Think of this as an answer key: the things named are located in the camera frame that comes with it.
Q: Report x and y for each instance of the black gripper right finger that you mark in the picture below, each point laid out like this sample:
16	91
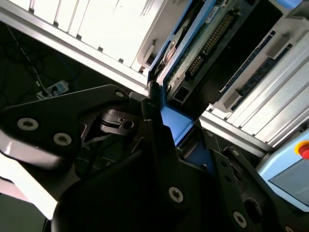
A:
231	183

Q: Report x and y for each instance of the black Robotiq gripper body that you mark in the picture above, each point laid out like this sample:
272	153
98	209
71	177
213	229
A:
116	198

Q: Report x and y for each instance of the hard disk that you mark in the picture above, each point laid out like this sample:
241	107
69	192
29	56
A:
177	123

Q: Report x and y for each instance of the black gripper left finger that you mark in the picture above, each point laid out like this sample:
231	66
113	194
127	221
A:
48	116

